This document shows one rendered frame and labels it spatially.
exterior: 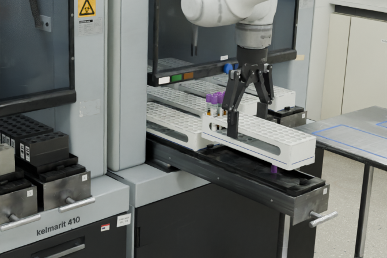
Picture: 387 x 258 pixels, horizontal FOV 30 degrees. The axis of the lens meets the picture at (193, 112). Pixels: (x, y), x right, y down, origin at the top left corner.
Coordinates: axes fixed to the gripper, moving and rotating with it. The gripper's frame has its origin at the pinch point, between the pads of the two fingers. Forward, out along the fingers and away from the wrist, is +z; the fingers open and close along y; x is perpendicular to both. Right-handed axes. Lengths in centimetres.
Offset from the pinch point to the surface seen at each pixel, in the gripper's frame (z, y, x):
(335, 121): 9.4, 47.2, 5.7
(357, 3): 1, 228, 120
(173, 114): 5.4, 3.0, 30.6
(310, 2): -23, 62, 30
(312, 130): 9.4, 34.2, 4.3
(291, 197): 11.2, -6.5, -20.5
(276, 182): 11.2, -2.0, -12.4
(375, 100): 56, 230, 102
